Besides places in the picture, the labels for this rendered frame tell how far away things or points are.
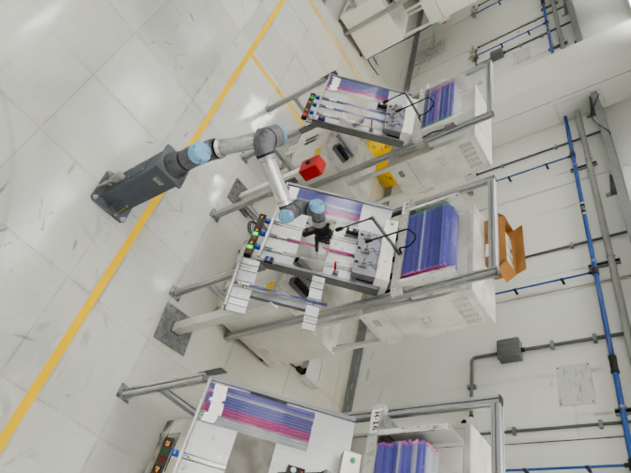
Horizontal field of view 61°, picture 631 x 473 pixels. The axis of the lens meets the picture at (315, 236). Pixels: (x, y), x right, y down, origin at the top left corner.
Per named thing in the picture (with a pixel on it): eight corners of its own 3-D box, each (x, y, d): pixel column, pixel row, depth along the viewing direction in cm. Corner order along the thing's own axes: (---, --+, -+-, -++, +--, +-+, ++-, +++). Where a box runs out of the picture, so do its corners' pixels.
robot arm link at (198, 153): (174, 151, 284) (192, 142, 277) (190, 146, 295) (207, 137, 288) (184, 172, 286) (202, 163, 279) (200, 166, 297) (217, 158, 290)
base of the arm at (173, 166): (160, 165, 286) (172, 159, 281) (169, 147, 296) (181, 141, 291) (179, 184, 294) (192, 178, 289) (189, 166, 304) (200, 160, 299)
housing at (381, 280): (370, 293, 306) (375, 277, 296) (380, 233, 340) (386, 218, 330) (383, 296, 306) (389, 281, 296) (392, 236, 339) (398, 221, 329)
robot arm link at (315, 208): (311, 196, 281) (326, 199, 277) (314, 211, 288) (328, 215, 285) (304, 205, 276) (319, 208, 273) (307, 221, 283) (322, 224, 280)
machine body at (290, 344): (206, 316, 358) (276, 296, 325) (238, 242, 405) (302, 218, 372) (264, 368, 390) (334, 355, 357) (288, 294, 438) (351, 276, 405)
